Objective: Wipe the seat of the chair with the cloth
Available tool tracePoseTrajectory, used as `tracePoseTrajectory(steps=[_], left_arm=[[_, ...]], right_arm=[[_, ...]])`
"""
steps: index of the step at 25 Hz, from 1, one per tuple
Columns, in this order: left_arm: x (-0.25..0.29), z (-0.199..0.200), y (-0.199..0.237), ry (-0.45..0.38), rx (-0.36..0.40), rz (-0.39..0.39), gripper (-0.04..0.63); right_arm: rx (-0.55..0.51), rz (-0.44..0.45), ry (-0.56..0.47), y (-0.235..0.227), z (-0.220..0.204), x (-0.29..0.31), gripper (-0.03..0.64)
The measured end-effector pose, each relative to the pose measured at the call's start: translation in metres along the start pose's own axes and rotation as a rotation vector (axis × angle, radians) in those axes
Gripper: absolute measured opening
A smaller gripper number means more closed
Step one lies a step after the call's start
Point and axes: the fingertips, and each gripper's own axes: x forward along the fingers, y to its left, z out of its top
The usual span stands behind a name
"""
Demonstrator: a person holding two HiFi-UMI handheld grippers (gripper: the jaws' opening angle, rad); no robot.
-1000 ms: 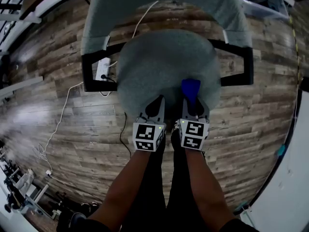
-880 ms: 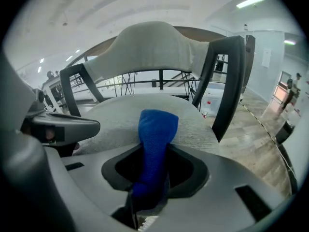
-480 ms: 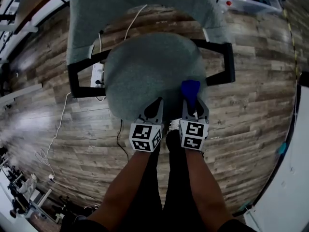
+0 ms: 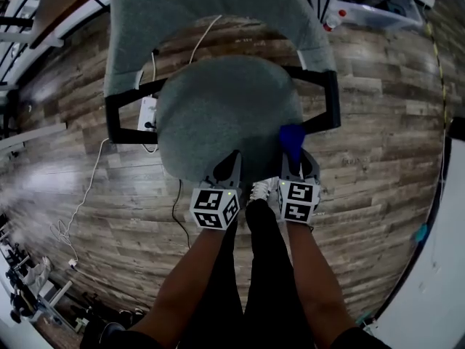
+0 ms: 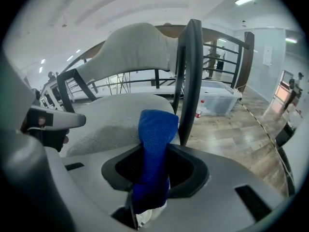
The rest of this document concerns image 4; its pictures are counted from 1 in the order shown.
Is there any white power strip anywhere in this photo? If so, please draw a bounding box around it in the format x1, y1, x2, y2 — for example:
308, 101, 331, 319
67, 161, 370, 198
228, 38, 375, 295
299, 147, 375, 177
137, 97, 158, 132

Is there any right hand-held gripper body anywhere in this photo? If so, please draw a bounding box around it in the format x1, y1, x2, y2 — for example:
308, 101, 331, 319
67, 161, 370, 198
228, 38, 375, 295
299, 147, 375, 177
276, 174, 322, 225

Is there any person's left forearm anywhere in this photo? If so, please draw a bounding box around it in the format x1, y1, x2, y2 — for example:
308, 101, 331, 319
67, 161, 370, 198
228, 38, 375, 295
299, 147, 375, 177
136, 226, 238, 341

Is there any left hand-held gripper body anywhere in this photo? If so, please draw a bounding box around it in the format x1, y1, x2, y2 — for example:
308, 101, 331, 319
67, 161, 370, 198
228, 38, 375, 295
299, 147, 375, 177
189, 174, 243, 230

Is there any white table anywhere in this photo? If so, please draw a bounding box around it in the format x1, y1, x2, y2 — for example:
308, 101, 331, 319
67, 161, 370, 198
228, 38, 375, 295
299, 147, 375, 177
373, 136, 465, 349

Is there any person's white shoe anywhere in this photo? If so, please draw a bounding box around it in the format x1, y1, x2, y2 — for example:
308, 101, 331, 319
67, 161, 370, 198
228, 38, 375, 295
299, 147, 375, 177
248, 179, 281, 206

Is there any yellow and black cable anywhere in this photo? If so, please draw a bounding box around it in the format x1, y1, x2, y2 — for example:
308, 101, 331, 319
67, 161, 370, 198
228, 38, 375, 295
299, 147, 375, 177
425, 22, 449, 127

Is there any grey fabric chair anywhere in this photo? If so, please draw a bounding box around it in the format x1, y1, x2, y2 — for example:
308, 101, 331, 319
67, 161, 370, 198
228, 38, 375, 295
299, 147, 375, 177
104, 0, 341, 182

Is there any blue cloth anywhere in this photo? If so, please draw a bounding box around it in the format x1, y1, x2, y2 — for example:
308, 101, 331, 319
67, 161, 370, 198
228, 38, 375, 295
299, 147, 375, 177
278, 123, 307, 167

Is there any black metal shelf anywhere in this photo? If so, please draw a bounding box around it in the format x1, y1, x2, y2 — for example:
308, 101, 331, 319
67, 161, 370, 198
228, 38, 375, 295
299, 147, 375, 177
0, 0, 50, 87

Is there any person's right forearm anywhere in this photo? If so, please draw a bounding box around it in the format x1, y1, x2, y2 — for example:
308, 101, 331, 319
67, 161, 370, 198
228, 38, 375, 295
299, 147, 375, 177
286, 220, 366, 338

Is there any grey metal bar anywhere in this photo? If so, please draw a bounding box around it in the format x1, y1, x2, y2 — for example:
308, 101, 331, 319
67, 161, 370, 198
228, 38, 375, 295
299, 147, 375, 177
0, 123, 69, 153

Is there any red-capped bottle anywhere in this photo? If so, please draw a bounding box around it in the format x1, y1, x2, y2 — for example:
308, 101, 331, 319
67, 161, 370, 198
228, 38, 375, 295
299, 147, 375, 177
322, 9, 348, 33

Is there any long white cable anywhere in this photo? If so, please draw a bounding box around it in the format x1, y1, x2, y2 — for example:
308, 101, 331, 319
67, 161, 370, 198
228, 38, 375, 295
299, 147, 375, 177
49, 137, 110, 269

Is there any clear plastic storage box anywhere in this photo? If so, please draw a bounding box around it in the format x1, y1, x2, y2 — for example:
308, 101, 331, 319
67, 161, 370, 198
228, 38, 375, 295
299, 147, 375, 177
326, 0, 437, 33

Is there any thin white cable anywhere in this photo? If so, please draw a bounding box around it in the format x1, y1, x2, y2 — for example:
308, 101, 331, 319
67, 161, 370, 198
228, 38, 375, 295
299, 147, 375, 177
150, 14, 223, 87

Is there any teal object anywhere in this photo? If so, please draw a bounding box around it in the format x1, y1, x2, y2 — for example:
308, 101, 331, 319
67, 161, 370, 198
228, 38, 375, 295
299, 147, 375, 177
411, 222, 430, 244

